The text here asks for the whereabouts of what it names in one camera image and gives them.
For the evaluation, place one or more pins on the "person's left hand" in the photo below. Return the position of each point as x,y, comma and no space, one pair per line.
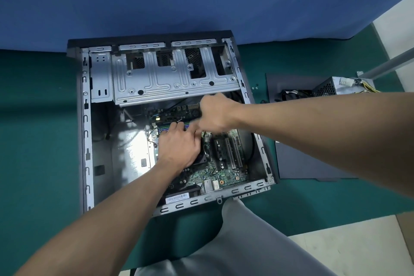
179,146

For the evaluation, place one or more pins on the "person's right hand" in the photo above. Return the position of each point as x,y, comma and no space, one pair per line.
216,114

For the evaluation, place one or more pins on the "black processor cooler fan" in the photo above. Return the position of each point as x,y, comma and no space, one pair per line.
202,156

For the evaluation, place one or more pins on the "desktop computer case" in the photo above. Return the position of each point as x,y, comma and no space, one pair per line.
129,156

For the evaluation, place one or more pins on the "green motherboard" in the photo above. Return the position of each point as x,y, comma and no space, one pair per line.
229,169

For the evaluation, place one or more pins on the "silver metal drive cage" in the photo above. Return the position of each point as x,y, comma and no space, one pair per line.
165,83

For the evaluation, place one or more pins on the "hard drive with cables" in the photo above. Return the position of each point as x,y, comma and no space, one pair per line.
294,94

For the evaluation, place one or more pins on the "black side panel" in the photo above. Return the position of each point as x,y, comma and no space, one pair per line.
300,165

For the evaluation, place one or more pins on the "silver power supply unit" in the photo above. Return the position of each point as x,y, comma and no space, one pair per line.
333,86

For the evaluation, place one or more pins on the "person's left forearm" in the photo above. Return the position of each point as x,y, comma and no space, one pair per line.
97,220

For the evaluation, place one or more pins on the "person's right forearm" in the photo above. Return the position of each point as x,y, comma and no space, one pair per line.
323,130

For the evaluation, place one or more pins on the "person's white shirt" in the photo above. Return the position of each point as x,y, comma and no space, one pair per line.
245,246

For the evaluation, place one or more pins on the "green floor mat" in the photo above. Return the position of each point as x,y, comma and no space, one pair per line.
35,140

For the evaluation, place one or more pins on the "grey metal post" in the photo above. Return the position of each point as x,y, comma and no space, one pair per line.
391,65

